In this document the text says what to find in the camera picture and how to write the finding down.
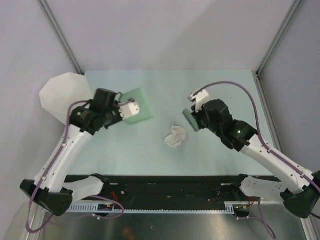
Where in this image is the white translucent waste bin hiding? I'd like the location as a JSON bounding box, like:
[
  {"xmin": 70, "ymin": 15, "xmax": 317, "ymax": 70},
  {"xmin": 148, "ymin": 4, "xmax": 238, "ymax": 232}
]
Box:
[{"xmin": 39, "ymin": 72, "xmax": 93, "ymax": 125}]

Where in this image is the left aluminium frame post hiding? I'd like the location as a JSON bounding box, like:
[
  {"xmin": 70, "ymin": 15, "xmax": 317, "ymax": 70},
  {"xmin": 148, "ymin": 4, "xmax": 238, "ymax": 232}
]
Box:
[{"xmin": 36, "ymin": 0, "xmax": 85, "ymax": 75}]

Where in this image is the grey slotted cable duct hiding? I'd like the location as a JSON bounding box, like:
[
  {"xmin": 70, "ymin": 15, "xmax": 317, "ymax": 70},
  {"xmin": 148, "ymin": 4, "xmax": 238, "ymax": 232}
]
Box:
[{"xmin": 67, "ymin": 201, "xmax": 252, "ymax": 215}]

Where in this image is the green hand brush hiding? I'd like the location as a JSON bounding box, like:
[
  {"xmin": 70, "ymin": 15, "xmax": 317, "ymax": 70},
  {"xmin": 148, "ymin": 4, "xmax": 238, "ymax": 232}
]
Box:
[{"xmin": 182, "ymin": 108, "xmax": 200, "ymax": 132}]

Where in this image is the right aluminium frame post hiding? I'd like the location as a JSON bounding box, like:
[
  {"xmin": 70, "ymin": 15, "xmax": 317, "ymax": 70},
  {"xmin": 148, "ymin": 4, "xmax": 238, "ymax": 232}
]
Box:
[{"xmin": 255, "ymin": 0, "xmax": 305, "ymax": 76}]

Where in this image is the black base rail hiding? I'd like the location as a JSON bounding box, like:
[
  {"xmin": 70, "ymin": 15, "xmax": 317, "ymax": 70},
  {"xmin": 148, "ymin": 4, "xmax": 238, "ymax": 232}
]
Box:
[{"xmin": 100, "ymin": 175, "xmax": 249, "ymax": 212}]

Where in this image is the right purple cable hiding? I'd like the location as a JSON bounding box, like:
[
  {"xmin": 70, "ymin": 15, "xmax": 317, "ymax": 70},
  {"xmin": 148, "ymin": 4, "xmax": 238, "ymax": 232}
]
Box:
[{"xmin": 197, "ymin": 80, "xmax": 316, "ymax": 238}]

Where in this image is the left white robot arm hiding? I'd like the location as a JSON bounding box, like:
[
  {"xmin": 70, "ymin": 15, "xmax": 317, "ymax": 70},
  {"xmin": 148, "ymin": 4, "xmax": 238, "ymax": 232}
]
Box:
[{"xmin": 20, "ymin": 88, "xmax": 122, "ymax": 217}]

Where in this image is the green plastic dustpan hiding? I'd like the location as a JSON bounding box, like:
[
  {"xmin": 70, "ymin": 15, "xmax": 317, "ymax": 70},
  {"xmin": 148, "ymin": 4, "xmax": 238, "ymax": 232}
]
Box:
[{"xmin": 119, "ymin": 87, "xmax": 154, "ymax": 125}]

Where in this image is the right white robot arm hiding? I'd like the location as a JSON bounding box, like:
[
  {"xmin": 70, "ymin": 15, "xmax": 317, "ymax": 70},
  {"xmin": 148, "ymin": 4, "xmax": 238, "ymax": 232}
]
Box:
[{"xmin": 183, "ymin": 99, "xmax": 320, "ymax": 219}]

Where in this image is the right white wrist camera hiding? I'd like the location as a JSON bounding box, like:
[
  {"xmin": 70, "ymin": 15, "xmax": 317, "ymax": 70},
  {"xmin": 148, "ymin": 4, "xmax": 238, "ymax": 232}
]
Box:
[{"xmin": 188, "ymin": 88, "xmax": 210, "ymax": 113}]

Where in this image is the paper scrap mid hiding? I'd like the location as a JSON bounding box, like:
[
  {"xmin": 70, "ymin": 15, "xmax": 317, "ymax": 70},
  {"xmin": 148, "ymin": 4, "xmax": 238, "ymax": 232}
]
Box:
[{"xmin": 163, "ymin": 125, "xmax": 187, "ymax": 148}]

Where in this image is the aluminium frame post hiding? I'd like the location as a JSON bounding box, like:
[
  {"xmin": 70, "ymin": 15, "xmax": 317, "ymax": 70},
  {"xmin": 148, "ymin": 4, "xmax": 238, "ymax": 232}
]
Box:
[
  {"xmin": 255, "ymin": 0, "xmax": 305, "ymax": 76},
  {"xmin": 36, "ymin": 0, "xmax": 85, "ymax": 75}
]

